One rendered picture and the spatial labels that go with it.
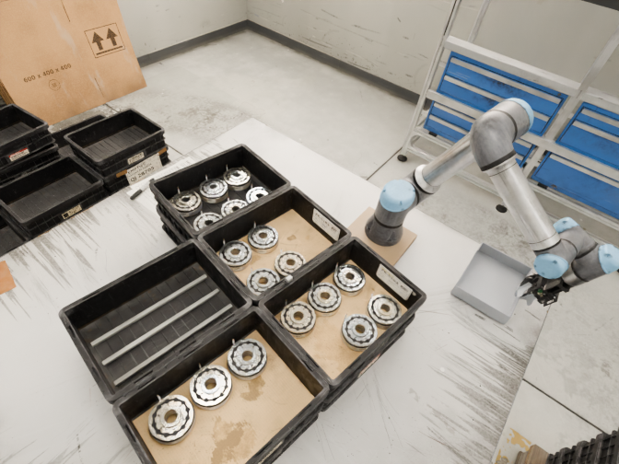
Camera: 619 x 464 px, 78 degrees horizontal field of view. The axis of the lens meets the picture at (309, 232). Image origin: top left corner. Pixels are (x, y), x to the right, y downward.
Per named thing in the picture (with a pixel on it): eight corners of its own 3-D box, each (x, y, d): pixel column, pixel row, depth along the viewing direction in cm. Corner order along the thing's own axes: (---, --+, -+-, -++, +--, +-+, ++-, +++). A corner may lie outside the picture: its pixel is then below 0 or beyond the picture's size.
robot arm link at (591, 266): (607, 236, 110) (631, 258, 108) (573, 252, 119) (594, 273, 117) (600, 249, 105) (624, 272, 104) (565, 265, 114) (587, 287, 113)
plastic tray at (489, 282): (477, 249, 154) (482, 241, 150) (526, 276, 147) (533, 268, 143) (449, 293, 139) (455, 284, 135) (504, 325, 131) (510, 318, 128)
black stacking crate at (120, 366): (199, 261, 125) (194, 238, 117) (254, 324, 112) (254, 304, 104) (74, 332, 105) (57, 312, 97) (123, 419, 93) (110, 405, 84)
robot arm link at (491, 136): (482, 116, 97) (576, 279, 99) (501, 102, 102) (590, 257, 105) (446, 136, 107) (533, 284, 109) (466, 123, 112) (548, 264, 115)
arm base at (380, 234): (374, 212, 160) (380, 195, 152) (407, 229, 155) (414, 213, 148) (357, 234, 151) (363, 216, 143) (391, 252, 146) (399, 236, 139)
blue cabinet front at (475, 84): (423, 127, 281) (451, 50, 239) (519, 171, 257) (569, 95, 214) (421, 128, 280) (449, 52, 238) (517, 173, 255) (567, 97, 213)
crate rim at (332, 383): (353, 238, 125) (354, 234, 123) (426, 300, 112) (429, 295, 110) (255, 307, 105) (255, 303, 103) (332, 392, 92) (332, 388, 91)
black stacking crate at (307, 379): (255, 325, 112) (255, 305, 104) (325, 404, 99) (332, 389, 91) (124, 421, 93) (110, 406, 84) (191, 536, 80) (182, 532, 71)
